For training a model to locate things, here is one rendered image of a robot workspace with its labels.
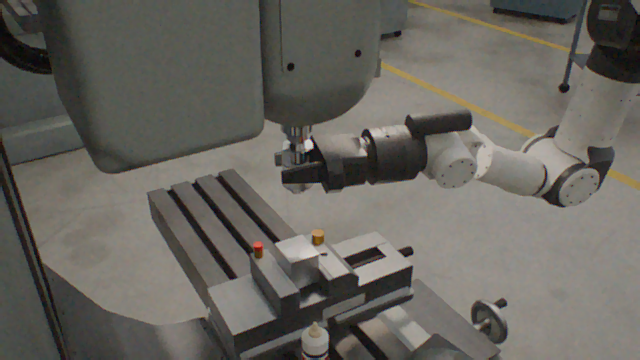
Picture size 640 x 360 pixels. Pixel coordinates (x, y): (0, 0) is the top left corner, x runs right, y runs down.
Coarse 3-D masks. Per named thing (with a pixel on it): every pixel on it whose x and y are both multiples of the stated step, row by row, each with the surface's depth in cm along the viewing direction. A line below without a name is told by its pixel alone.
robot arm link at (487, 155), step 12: (456, 132) 90; (468, 132) 90; (468, 144) 91; (480, 144) 90; (492, 144) 90; (480, 156) 90; (492, 156) 88; (480, 168) 89; (492, 168) 88; (480, 180) 91
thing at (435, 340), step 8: (432, 336) 68; (440, 336) 68; (424, 344) 67; (432, 344) 67; (440, 344) 67; (448, 344) 67; (416, 352) 66; (424, 352) 65; (432, 352) 65; (440, 352) 65; (448, 352) 65; (456, 352) 65; (464, 352) 66
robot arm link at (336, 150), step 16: (368, 128) 83; (384, 128) 82; (320, 144) 82; (336, 144) 83; (352, 144) 82; (368, 144) 82; (384, 144) 80; (400, 144) 81; (320, 160) 81; (336, 160) 78; (352, 160) 79; (368, 160) 82; (384, 160) 80; (400, 160) 81; (336, 176) 77; (352, 176) 80; (368, 176) 84; (384, 176) 82; (400, 176) 83; (336, 192) 80
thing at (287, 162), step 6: (282, 156) 80; (306, 156) 79; (312, 156) 80; (282, 162) 81; (288, 162) 80; (294, 162) 79; (300, 162) 79; (306, 162) 80; (312, 162) 81; (282, 168) 81; (288, 186) 82; (294, 186) 81; (300, 186) 81; (306, 186) 82
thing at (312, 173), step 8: (288, 168) 79; (296, 168) 79; (304, 168) 79; (312, 168) 79; (320, 168) 79; (288, 176) 79; (296, 176) 79; (304, 176) 79; (312, 176) 80; (320, 176) 79
